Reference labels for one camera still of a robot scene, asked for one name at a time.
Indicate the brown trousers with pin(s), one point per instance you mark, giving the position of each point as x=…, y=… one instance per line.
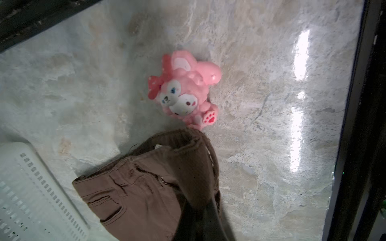
x=167, y=189

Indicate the pink plush bear toy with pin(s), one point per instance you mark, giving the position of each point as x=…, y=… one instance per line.
x=182, y=89

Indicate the white plastic laundry basket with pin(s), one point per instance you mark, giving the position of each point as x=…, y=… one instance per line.
x=33, y=206

